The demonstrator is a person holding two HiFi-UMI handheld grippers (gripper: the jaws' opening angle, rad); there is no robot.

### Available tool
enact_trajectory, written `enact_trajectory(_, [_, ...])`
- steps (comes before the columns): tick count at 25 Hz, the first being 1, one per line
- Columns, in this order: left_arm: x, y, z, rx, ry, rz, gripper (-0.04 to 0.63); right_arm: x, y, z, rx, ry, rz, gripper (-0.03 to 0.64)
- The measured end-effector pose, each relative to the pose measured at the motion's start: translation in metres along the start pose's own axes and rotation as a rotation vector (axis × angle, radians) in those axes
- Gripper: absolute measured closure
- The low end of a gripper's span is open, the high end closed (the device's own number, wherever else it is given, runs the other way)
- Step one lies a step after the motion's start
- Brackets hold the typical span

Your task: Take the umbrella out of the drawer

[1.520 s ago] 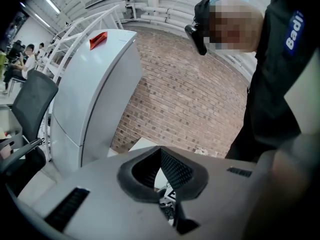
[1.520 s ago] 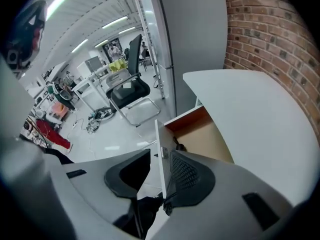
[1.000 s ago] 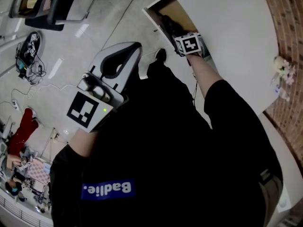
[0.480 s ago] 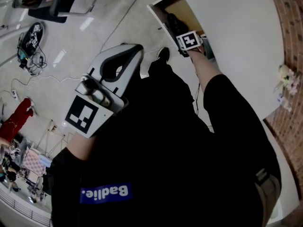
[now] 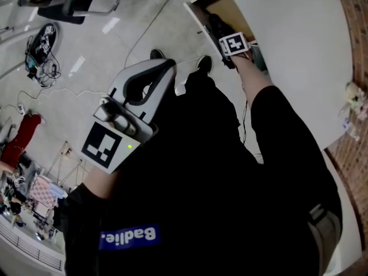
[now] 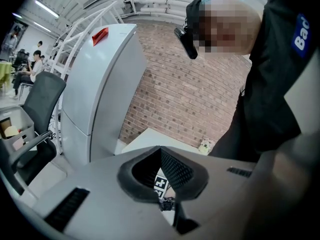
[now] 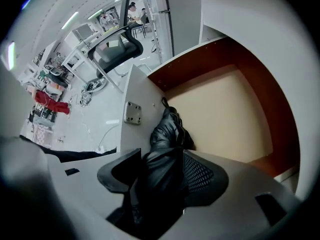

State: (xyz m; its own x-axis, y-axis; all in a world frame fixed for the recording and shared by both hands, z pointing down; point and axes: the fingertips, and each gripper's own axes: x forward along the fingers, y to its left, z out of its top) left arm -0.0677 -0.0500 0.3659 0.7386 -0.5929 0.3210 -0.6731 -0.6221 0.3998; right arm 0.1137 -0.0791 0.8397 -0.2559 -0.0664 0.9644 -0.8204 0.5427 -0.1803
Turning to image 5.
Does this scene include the white flower bouquet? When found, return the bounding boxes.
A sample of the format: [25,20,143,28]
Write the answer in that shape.
[344,81,368,115]

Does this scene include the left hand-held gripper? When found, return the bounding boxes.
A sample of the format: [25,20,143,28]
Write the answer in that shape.
[80,57,178,175]

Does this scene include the person's black t-shirt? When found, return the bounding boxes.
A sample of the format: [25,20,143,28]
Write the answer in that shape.
[59,85,344,276]

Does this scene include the person's black shoe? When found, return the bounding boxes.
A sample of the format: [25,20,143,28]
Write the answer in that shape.
[149,48,167,62]
[196,55,213,75]

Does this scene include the person's right black shoe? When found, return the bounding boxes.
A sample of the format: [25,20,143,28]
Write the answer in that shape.
[196,55,213,75]

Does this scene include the black device with cables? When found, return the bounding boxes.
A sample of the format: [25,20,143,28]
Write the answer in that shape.
[28,22,60,64]

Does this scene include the person's left black shoe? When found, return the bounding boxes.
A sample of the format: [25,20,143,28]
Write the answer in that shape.
[149,48,167,62]

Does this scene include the person's left forearm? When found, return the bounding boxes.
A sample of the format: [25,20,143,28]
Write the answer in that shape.
[82,162,122,198]

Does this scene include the pink checked cloth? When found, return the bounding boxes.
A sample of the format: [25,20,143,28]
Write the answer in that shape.
[29,175,59,207]

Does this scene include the white floor cable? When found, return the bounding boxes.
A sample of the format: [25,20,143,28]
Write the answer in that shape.
[16,86,112,102]

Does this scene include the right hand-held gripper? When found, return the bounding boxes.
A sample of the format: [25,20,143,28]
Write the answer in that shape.
[218,32,254,70]

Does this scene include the wooden drawer with white front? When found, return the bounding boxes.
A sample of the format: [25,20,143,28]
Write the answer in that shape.
[183,0,270,75]

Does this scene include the red cloth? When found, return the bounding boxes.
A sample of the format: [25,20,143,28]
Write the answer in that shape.
[0,112,43,168]

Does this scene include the beige strap bag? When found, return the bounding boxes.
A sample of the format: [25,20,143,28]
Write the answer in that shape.
[306,204,343,259]

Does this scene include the person's black trousers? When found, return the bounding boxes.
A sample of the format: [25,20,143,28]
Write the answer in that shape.
[173,67,243,144]

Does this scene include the grey floor cable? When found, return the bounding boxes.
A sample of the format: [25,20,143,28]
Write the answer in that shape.
[122,0,188,69]

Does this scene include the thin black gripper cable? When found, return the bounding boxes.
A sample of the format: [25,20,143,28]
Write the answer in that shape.
[241,98,249,145]

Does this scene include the person's right forearm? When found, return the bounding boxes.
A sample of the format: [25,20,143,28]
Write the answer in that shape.
[232,53,277,112]

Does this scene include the clear bottle with blue label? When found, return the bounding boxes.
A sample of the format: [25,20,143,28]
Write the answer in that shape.
[338,105,361,141]

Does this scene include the white folding rack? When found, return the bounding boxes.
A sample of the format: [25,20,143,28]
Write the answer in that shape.
[46,140,87,187]

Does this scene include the thin white cable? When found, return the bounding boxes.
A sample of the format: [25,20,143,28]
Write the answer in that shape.
[174,56,202,66]

